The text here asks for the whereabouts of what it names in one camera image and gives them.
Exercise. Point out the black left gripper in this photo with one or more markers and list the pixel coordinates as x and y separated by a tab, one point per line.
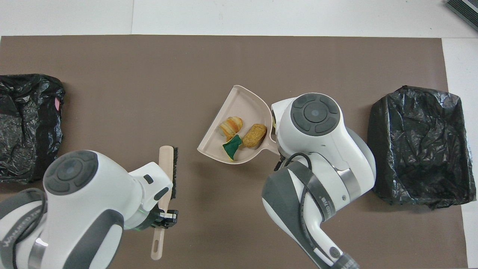
172	223

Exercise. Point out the beige brush black bristles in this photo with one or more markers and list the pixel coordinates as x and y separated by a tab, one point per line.
165	164

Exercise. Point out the small yellow green sponge wedge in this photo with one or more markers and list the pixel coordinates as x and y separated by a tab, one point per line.
231	147

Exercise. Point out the striped bread slice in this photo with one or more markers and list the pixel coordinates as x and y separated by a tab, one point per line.
230	125

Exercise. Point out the brown bread roll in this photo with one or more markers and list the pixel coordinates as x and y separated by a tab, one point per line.
254	135

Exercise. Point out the beige plastic dustpan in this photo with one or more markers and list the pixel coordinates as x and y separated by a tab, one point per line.
239	104

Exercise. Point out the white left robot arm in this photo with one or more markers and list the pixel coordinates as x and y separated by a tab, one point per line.
93	194

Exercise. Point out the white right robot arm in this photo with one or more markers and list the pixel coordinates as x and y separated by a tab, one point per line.
321	149

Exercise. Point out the black bag bin pink tag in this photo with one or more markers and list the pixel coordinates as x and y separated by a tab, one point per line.
30	112

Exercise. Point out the black bag lined bin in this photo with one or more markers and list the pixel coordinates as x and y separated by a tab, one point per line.
418	149

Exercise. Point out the brown table mat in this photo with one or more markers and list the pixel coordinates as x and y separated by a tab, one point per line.
149	56

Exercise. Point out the grey vent grille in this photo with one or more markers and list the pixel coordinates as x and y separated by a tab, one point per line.
465	8

